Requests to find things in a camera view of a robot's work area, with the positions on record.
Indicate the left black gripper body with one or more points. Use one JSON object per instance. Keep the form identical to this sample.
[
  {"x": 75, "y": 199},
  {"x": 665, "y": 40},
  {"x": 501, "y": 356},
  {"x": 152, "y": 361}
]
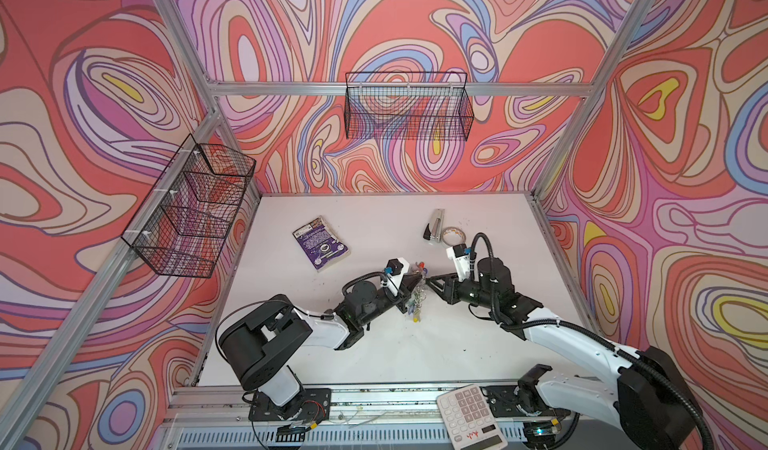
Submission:
[{"x": 400, "y": 301}]

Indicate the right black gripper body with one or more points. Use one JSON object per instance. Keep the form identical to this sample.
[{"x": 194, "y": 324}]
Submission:
[{"x": 471, "y": 291}]

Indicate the large keyring with coloured keys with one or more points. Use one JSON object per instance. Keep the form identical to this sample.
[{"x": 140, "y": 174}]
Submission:
[{"x": 417, "y": 297}]

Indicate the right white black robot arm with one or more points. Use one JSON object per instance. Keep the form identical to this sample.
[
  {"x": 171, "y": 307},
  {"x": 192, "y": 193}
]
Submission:
[{"x": 641, "y": 392}]

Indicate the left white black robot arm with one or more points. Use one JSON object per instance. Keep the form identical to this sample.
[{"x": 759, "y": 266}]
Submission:
[{"x": 259, "y": 345}]

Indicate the clear tape roll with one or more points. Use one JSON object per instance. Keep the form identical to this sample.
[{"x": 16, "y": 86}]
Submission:
[{"x": 453, "y": 236}]

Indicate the silver black stapler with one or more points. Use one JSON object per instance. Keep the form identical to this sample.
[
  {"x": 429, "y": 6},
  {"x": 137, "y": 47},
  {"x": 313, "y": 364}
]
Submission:
[{"x": 434, "y": 228}]

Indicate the white pink calculator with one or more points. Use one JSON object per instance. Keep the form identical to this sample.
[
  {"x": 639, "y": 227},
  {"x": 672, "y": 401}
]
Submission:
[{"x": 469, "y": 421}]

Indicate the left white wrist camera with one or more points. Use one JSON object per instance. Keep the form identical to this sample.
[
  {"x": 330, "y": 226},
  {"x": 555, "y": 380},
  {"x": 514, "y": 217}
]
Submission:
[{"x": 395, "y": 271}]

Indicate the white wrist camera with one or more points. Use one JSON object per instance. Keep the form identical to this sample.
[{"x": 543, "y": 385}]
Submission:
[
  {"x": 460, "y": 256},
  {"x": 395, "y": 271}
]

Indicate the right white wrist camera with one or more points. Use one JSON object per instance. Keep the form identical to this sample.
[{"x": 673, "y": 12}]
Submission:
[{"x": 460, "y": 256}]

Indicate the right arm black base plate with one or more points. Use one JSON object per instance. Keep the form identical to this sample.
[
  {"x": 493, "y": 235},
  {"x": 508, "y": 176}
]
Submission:
[{"x": 504, "y": 402}]

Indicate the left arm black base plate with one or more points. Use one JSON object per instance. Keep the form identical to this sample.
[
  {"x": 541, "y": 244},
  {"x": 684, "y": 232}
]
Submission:
[{"x": 310, "y": 405}]

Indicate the black wire basket on back wall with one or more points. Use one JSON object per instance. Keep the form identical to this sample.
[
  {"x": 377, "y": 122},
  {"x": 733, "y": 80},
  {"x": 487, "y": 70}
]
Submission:
[{"x": 407, "y": 105}]

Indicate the black wire basket on wall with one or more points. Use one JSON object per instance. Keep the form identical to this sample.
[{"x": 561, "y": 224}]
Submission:
[
  {"x": 194, "y": 205},
  {"x": 407, "y": 105}
]

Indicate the black wire basket on left wall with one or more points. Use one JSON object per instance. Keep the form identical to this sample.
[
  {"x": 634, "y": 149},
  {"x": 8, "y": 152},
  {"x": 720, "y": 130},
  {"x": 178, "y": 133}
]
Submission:
[{"x": 194, "y": 205}]

